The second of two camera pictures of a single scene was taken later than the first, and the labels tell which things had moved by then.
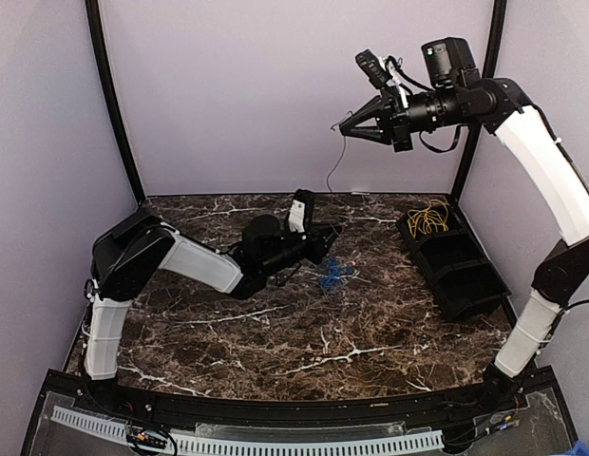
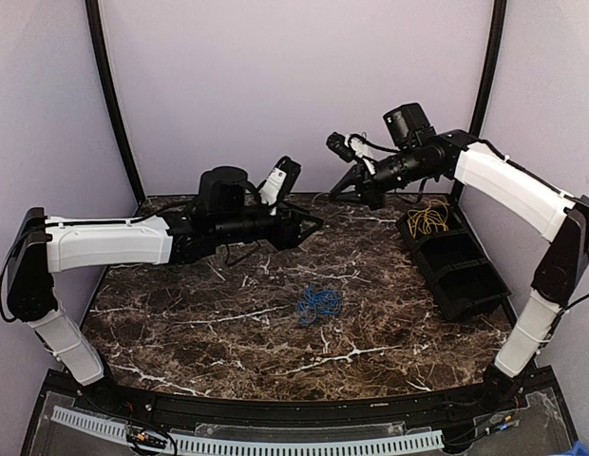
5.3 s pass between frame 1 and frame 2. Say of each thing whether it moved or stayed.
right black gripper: moved
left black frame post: stayed
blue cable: moved
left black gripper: moved
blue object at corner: stayed
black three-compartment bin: stayed
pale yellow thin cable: stayed
